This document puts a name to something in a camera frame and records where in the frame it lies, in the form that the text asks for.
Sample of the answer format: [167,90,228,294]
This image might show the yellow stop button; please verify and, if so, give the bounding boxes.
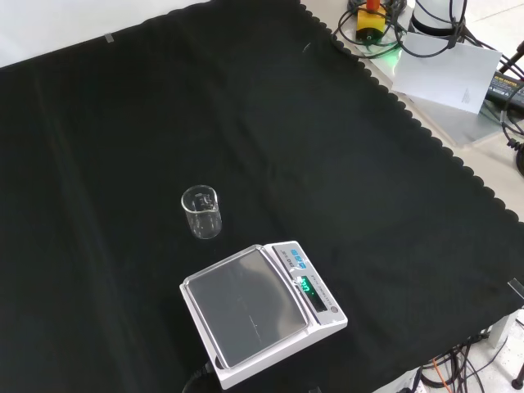
[355,0,388,45]

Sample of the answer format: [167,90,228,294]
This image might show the grey metal base plate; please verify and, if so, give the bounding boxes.
[355,39,509,147]

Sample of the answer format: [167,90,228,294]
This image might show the orange cable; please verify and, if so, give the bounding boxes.
[431,355,452,391]

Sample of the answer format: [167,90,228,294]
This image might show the black cable bundle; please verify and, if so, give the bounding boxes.
[420,331,524,393]

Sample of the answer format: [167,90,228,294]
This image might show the black balance power cable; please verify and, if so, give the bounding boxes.
[182,359,215,393]

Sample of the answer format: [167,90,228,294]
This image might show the pale white board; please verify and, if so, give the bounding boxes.
[391,31,504,115]

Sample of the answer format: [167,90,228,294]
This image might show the black bench cloth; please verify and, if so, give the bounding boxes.
[0,0,524,393]

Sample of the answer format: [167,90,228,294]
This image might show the clear glass beaker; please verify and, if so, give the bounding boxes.
[180,184,224,241]

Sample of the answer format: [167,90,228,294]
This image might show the black power adapter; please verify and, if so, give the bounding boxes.
[484,70,524,110]

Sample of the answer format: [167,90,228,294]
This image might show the white electronic balance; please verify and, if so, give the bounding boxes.
[178,240,350,391]

